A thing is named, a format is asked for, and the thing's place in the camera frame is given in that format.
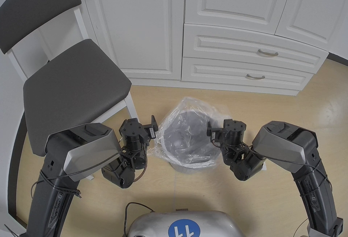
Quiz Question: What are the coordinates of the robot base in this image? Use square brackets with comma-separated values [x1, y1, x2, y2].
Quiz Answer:
[128, 210, 245, 237]

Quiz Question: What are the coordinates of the white trash bin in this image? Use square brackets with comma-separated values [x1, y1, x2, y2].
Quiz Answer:
[163, 111, 219, 174]

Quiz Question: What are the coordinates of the white wardrobe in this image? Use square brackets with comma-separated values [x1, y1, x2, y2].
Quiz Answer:
[75, 0, 348, 96]

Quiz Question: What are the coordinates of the clear plastic bag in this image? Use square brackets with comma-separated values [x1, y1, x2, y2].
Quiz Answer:
[152, 96, 234, 170]

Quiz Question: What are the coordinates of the white chair with grey cushions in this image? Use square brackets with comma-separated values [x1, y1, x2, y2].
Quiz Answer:
[0, 0, 139, 180]

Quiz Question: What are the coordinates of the black cable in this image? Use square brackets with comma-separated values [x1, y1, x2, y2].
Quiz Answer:
[124, 202, 155, 235]

